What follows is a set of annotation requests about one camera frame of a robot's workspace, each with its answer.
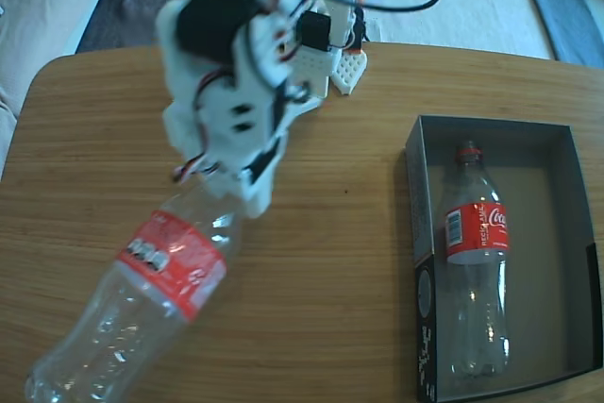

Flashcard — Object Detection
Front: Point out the clear bottle small print label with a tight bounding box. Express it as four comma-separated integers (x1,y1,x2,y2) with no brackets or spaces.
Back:
23,176,246,403

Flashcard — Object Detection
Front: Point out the clear bottle white logo label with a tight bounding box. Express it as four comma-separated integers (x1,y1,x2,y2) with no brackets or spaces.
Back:
443,141,513,380

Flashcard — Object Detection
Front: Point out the grey cardboard box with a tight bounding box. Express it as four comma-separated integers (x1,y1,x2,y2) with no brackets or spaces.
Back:
404,113,604,403

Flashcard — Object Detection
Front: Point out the white cloth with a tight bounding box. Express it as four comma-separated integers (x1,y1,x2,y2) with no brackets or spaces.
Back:
365,0,553,60

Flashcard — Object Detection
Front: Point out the beige sofa cushion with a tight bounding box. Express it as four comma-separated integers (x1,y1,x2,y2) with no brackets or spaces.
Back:
0,0,123,119

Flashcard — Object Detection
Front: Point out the blue grey cloth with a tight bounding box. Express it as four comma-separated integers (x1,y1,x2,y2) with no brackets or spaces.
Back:
512,0,604,69

